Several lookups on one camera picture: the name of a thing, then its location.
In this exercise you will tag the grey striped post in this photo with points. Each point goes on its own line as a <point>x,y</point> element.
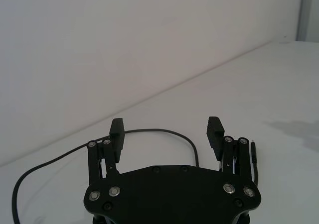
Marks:
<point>309,10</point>

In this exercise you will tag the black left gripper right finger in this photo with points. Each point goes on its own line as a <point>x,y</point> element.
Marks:
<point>214,137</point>

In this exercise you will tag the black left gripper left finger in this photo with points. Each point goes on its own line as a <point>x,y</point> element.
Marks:
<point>116,144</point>

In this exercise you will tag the white table cloth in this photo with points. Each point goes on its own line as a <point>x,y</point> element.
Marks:
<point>261,89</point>

